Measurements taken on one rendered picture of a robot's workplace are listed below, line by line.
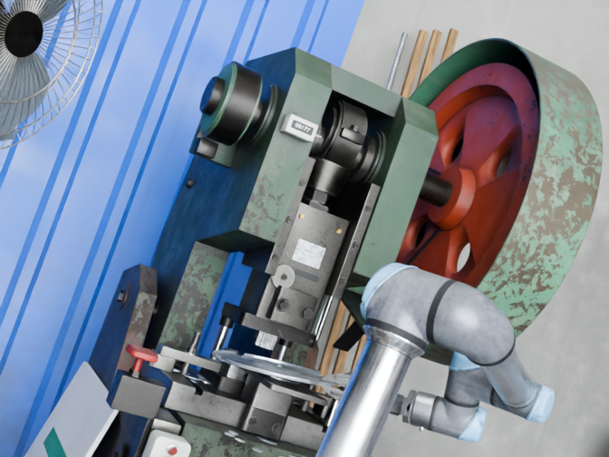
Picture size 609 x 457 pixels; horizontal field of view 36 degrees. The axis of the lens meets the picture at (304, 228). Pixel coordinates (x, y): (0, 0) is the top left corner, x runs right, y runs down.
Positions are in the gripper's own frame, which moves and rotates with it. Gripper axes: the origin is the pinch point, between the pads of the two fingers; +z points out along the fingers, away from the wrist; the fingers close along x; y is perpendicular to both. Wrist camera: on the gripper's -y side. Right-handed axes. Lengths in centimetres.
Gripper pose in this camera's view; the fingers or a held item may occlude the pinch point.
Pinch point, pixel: (326, 383)
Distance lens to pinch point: 211.1
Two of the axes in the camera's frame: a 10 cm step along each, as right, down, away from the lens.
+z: -9.4, -2.2, 2.8
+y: -2.5, -1.5, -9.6
